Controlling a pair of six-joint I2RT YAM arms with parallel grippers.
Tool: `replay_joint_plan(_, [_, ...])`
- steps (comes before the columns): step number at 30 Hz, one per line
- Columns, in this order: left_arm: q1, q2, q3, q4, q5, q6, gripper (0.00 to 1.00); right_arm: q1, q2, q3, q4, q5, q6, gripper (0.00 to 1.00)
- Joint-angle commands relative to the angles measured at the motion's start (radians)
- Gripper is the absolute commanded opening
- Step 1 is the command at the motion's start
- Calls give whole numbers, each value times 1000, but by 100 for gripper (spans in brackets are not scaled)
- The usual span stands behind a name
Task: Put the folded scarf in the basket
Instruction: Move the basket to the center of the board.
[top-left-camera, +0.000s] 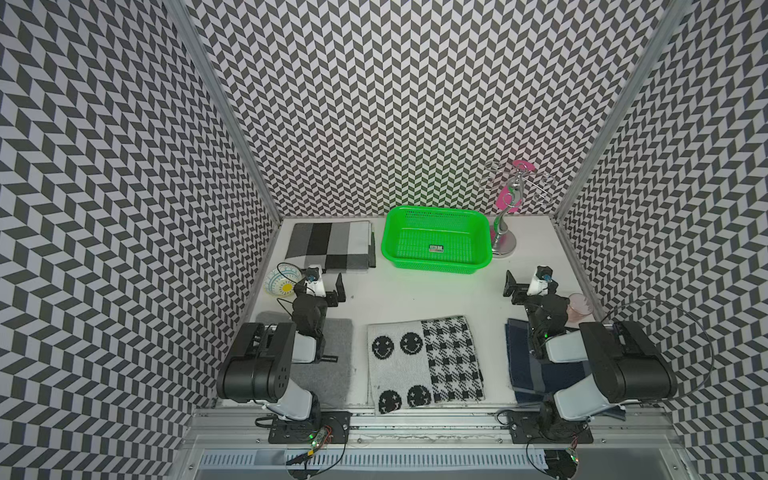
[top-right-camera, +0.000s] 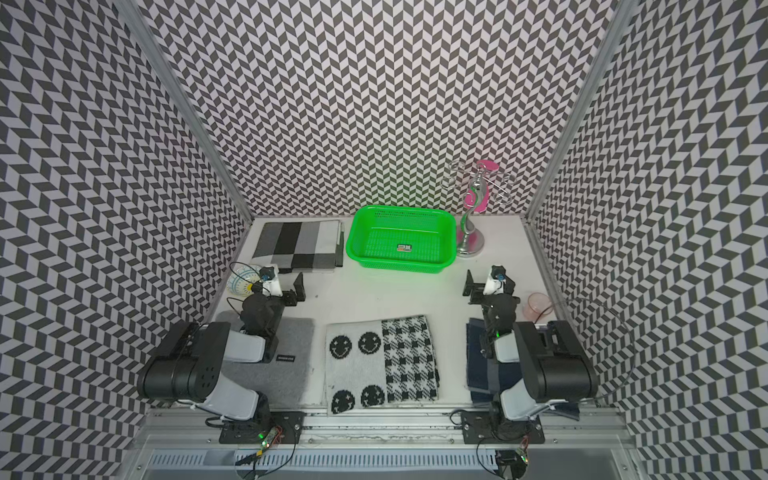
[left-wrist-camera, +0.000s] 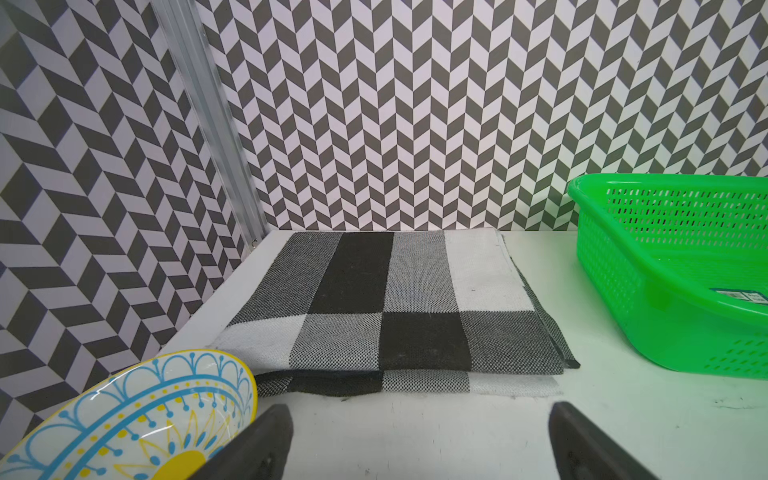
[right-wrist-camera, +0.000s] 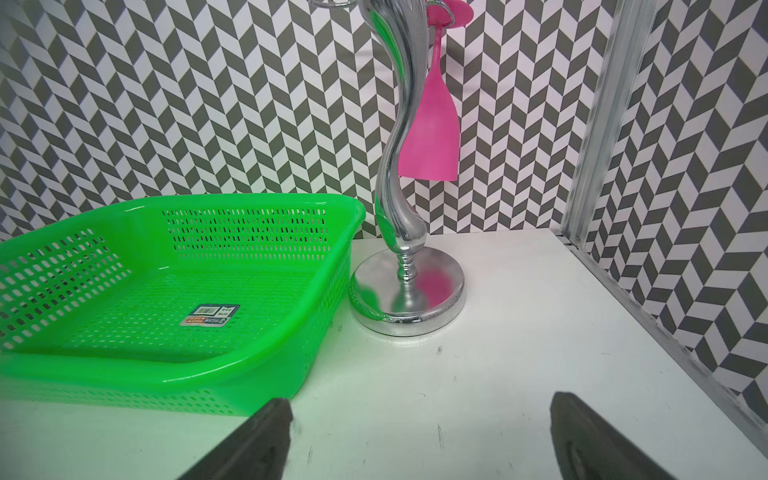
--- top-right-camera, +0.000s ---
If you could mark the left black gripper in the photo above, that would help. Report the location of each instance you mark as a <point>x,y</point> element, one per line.
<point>300,294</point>

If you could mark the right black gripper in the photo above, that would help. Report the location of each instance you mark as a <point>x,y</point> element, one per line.
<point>477,292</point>

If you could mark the green plastic basket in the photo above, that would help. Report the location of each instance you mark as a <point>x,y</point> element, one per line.
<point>406,239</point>

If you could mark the navy striped scarf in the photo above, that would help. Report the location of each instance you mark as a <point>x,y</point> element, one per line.
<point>528,370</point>

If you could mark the smiley checkered scarf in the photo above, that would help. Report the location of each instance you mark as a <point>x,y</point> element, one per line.
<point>380,363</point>

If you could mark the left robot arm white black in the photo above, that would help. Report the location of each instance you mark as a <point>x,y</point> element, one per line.
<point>186,366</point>

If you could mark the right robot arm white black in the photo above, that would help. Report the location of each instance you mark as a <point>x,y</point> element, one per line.
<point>499,316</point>

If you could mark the black grey block scarf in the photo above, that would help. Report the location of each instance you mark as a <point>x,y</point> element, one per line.
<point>301,246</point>

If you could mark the patterned small bowl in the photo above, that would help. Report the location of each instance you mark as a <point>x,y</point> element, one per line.
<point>241,281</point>

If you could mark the pink plastic cup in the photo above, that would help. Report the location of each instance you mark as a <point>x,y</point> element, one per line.
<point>537,307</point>

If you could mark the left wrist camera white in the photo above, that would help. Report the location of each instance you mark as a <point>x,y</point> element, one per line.
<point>270,284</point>

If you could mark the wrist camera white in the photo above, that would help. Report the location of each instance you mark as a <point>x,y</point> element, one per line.
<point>496,280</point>
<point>270,284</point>

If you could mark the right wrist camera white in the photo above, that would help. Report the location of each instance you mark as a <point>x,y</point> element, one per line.
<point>496,280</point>

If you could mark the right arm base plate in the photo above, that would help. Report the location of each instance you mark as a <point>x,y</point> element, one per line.
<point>494,429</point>

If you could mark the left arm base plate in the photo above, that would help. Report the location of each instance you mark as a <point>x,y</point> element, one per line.
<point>288,425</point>

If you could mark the aluminium front rail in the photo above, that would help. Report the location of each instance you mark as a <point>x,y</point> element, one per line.
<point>408,428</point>

